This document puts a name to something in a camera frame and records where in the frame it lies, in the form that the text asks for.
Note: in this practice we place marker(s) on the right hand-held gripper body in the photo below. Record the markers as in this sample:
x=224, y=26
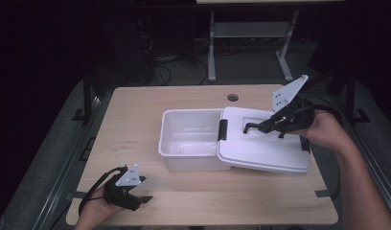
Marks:
x=295, y=118

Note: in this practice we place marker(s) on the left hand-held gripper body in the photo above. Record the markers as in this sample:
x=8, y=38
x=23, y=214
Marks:
x=120, y=195

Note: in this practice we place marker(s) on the white box lid black latches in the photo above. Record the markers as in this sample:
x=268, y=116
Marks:
x=264, y=150

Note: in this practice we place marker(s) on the white plastic storage box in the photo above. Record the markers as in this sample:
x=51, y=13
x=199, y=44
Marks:
x=190, y=134

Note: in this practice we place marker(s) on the person's left hand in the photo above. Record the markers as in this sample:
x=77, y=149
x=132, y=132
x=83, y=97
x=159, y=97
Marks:
x=97, y=209

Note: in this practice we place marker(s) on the person's right hand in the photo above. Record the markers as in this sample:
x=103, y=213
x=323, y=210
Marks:
x=327, y=131

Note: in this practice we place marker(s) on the grey tape strip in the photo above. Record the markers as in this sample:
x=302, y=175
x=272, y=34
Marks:
x=79, y=195
x=322, y=193

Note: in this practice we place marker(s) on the black metal post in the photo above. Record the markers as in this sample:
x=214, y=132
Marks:
x=350, y=96
x=87, y=96

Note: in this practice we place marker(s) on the aluminium frame rail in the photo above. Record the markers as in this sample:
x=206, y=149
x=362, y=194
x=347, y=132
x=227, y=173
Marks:
x=375, y=179
x=65, y=163

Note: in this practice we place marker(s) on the grey metal table frame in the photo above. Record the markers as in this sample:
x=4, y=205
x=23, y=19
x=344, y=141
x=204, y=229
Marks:
x=249, y=30

